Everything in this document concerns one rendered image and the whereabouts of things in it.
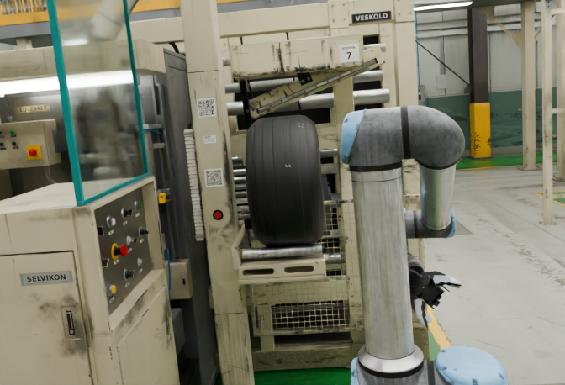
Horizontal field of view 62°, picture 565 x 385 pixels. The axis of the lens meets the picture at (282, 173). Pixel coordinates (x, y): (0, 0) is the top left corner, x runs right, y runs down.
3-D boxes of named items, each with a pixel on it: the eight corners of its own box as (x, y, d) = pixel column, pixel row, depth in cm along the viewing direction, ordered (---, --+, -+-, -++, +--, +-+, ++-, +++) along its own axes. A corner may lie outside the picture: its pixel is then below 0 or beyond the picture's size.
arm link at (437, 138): (465, 88, 98) (452, 211, 155) (403, 94, 101) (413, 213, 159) (472, 136, 92) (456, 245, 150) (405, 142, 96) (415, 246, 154)
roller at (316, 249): (240, 261, 194) (238, 250, 194) (240, 257, 199) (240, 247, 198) (324, 255, 192) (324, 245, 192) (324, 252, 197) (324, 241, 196)
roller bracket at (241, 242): (233, 271, 191) (230, 247, 190) (245, 242, 230) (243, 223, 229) (240, 270, 191) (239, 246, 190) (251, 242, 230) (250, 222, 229)
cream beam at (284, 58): (231, 78, 217) (229, 44, 215) (239, 81, 242) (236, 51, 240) (365, 65, 213) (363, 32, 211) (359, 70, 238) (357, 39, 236)
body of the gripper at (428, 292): (451, 291, 137) (430, 271, 149) (432, 277, 134) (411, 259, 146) (435, 312, 138) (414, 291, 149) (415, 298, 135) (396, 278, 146)
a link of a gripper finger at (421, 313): (438, 334, 131) (435, 304, 137) (424, 325, 129) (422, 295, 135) (429, 337, 133) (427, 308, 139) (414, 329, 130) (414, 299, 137)
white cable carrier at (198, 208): (196, 240, 203) (183, 129, 196) (198, 237, 208) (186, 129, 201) (206, 239, 203) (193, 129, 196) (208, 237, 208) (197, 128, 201)
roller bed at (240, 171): (223, 229, 241) (216, 171, 237) (227, 221, 256) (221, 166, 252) (261, 225, 240) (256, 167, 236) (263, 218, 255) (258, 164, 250)
